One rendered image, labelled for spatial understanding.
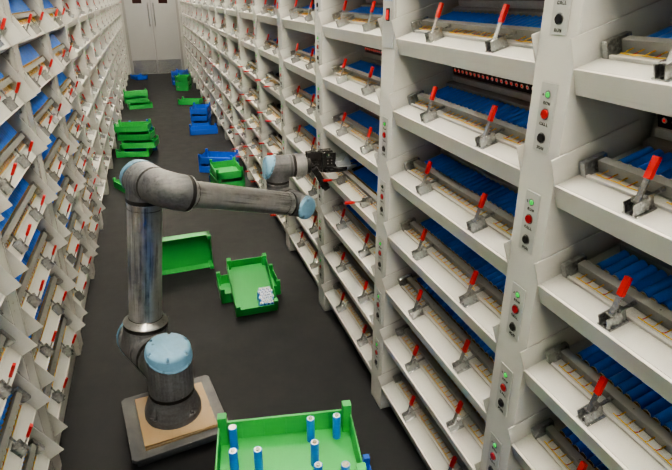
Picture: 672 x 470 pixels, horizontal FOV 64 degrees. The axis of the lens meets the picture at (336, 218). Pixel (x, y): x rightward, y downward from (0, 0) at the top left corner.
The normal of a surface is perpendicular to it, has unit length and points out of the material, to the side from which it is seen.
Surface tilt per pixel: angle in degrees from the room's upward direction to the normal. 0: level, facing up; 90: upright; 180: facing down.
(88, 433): 0
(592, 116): 90
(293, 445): 0
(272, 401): 0
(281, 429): 90
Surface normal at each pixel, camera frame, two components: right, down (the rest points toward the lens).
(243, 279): 0.14, -0.67
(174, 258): 0.37, 0.36
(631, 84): -0.90, 0.41
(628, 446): -0.30, -0.84
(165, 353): 0.11, -0.89
